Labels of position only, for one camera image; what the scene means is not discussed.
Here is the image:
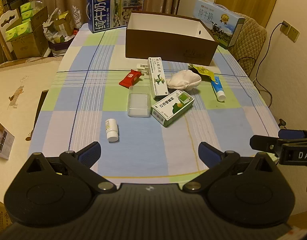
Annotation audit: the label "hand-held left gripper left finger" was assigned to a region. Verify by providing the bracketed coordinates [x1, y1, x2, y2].
[26, 141, 117, 194]

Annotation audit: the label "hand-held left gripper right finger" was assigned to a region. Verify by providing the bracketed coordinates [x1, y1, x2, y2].
[182, 141, 278, 194]

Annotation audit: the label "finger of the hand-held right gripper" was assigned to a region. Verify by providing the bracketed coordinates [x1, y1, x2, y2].
[250, 134, 284, 153]
[278, 129, 307, 141]

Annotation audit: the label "green medicine box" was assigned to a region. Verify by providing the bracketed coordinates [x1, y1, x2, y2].
[151, 89, 195, 127]

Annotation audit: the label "blue toothpaste tube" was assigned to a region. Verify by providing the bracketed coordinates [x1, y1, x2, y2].
[210, 76, 226, 102]

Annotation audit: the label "clear plastic case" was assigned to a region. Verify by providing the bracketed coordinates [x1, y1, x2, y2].
[127, 85, 151, 117]

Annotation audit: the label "white cloth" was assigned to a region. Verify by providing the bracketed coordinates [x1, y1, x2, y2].
[166, 69, 202, 92]

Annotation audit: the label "white ointment box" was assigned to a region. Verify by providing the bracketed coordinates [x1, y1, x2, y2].
[147, 57, 169, 99]

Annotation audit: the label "white hair clip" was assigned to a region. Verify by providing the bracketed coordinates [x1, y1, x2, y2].
[136, 62, 150, 77]

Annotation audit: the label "brown storage box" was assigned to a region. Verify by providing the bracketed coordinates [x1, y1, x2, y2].
[125, 12, 220, 67]

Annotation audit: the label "white pill bottle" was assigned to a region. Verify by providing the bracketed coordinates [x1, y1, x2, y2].
[105, 119, 119, 142]

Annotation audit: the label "yellow-green snack packet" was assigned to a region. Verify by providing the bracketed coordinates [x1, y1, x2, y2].
[192, 65, 215, 82]

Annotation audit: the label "red snack packet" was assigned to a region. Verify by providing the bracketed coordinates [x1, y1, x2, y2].
[119, 69, 141, 88]

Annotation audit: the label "small printed booklet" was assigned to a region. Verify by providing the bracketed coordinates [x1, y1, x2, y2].
[0, 117, 15, 160]

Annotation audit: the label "chair with quilted cover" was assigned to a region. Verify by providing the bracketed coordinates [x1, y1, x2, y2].
[228, 14, 267, 77]

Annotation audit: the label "cream printed bedsheet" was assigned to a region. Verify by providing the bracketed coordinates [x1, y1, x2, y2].
[0, 56, 64, 220]

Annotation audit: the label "dark trash bin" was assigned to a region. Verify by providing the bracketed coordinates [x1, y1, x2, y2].
[48, 39, 74, 58]

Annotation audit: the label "large cardboard box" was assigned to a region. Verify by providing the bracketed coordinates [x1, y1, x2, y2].
[0, 5, 49, 60]

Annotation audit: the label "clear plastic bag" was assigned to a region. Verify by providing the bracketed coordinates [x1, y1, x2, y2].
[42, 7, 69, 44]

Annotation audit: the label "small open cardboard box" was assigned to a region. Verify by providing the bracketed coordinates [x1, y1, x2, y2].
[55, 10, 74, 36]

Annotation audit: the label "light blue milk carton box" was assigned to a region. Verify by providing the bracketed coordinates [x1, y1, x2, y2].
[193, 0, 246, 50]

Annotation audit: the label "dark blue milk carton box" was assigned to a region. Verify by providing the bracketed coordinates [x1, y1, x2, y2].
[86, 0, 146, 34]

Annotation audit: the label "green tissue packs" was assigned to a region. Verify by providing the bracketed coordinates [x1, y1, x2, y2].
[5, 1, 34, 42]

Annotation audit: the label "white carved board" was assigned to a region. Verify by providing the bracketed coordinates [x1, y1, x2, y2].
[0, 8, 22, 53]

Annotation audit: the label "black power cable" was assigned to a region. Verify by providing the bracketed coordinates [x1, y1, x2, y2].
[237, 21, 287, 108]

